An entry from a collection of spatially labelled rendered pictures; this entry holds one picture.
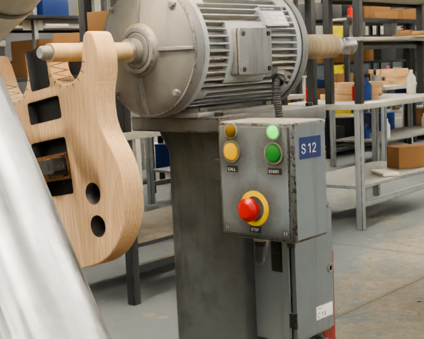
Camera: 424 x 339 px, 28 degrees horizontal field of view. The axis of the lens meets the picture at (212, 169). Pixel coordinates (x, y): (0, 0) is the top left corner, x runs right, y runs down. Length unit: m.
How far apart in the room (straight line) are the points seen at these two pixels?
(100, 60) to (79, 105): 0.09
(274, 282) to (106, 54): 0.58
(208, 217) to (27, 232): 1.10
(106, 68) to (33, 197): 0.77
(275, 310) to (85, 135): 0.54
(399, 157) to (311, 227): 5.57
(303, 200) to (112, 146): 0.33
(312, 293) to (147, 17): 0.63
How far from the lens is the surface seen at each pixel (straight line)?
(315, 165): 1.42
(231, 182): 1.45
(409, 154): 7.03
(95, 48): 1.42
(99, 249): 1.45
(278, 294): 1.69
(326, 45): 2.03
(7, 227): 0.65
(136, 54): 1.56
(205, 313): 1.79
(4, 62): 1.67
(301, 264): 1.67
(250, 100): 1.74
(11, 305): 0.63
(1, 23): 0.98
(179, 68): 1.53
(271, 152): 1.38
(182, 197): 1.77
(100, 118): 1.42
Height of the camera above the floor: 1.22
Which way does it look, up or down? 7 degrees down
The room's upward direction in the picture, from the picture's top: 3 degrees counter-clockwise
